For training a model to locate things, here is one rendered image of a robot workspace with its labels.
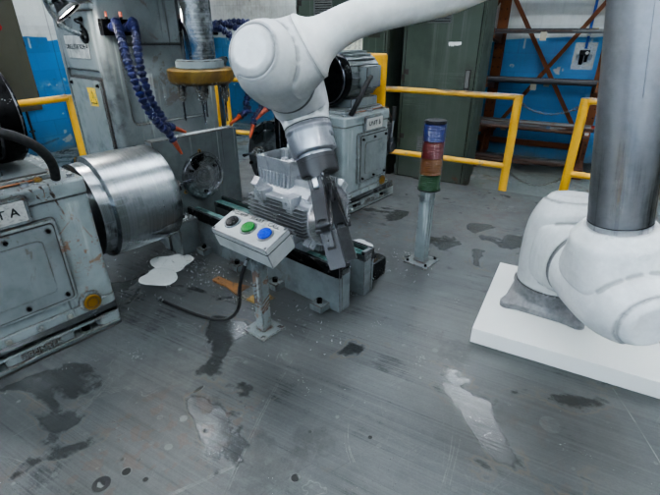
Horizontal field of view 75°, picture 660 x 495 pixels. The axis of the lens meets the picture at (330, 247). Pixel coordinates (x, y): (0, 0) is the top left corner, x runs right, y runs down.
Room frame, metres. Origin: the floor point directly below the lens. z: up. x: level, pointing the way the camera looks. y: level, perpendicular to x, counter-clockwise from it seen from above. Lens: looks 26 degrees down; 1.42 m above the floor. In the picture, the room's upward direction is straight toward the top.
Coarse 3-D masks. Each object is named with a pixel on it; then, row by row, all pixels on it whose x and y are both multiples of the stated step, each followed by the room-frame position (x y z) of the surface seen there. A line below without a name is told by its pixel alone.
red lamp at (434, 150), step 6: (426, 144) 1.14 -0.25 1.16; (432, 144) 1.13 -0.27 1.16; (438, 144) 1.13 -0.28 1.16; (444, 144) 1.15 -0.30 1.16; (426, 150) 1.14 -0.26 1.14; (432, 150) 1.13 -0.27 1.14; (438, 150) 1.13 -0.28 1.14; (426, 156) 1.14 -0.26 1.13; (432, 156) 1.13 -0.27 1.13; (438, 156) 1.13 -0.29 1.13
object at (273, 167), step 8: (264, 152) 1.11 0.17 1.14; (272, 152) 1.13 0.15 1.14; (280, 152) 1.15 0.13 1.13; (288, 152) 1.15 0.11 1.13; (264, 160) 1.07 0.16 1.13; (272, 160) 1.05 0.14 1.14; (280, 160) 1.04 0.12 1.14; (296, 160) 1.03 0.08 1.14; (264, 168) 1.07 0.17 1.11; (272, 168) 1.06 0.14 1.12; (280, 168) 1.04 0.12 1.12; (288, 168) 1.02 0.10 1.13; (296, 168) 1.03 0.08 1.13; (264, 176) 1.08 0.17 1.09; (272, 176) 1.05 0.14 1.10; (280, 176) 1.03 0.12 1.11; (288, 176) 1.02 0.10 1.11; (296, 176) 1.03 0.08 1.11; (280, 184) 1.03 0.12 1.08; (288, 184) 1.02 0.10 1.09
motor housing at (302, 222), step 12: (300, 180) 1.01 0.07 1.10; (336, 180) 1.03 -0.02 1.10; (252, 192) 1.06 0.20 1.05; (276, 192) 1.03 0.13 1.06; (288, 192) 1.01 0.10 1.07; (300, 192) 0.99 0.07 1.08; (348, 192) 1.06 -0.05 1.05; (252, 204) 1.05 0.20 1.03; (264, 204) 1.02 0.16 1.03; (276, 204) 1.00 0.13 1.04; (300, 204) 0.97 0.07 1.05; (348, 204) 1.06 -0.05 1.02; (264, 216) 1.02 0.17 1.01; (276, 216) 0.99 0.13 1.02; (288, 216) 0.97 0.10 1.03; (300, 216) 0.95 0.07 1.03; (312, 216) 1.11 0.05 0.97; (300, 228) 0.94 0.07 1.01; (312, 228) 1.08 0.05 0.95; (312, 240) 0.95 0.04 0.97
